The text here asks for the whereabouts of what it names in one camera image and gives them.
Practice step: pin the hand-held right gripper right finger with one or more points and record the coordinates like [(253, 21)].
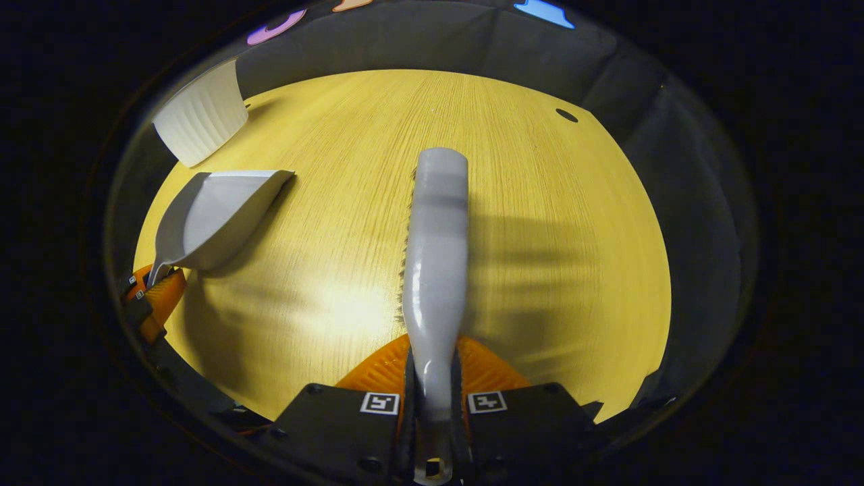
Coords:
[(526, 425)]

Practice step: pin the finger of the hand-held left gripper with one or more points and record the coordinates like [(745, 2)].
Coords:
[(165, 304), (137, 283)]

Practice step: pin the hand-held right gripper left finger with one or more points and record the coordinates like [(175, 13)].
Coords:
[(337, 425)]

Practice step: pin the grey plastic dustpan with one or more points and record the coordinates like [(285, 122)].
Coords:
[(216, 216)]

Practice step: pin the white ribbed garbage bin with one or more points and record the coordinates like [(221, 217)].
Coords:
[(199, 118)]

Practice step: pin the small grey broom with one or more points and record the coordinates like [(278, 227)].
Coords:
[(439, 256)]

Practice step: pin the wooden desktop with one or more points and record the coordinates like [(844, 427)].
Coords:
[(553, 202)]

